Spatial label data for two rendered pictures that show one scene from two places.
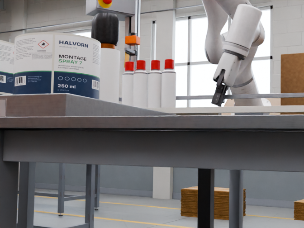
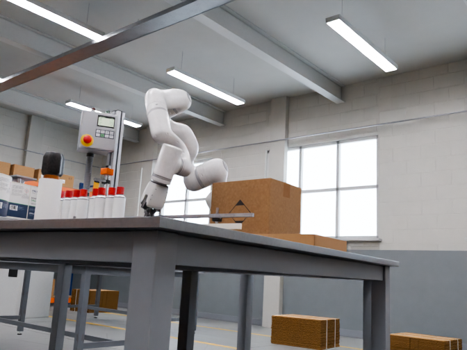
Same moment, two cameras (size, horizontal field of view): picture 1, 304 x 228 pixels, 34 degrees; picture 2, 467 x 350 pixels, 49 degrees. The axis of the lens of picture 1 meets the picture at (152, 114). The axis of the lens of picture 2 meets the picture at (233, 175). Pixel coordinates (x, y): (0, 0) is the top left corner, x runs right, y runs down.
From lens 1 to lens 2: 0.98 m
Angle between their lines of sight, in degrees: 13
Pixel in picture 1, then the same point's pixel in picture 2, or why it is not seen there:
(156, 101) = not seen: hidden behind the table
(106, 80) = (44, 202)
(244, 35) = (162, 168)
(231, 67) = (152, 193)
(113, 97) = (49, 215)
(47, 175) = not seen: hidden behind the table
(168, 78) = (116, 201)
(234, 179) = (242, 296)
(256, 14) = (172, 151)
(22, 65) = not seen: outside the picture
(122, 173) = (235, 300)
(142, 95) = (99, 214)
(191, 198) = (281, 326)
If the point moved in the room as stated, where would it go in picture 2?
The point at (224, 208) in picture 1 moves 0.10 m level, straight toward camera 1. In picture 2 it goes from (311, 337) to (310, 337)
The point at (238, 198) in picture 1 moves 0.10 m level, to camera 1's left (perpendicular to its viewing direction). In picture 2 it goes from (244, 314) to (228, 314)
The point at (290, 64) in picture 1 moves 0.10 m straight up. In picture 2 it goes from (217, 191) to (219, 167)
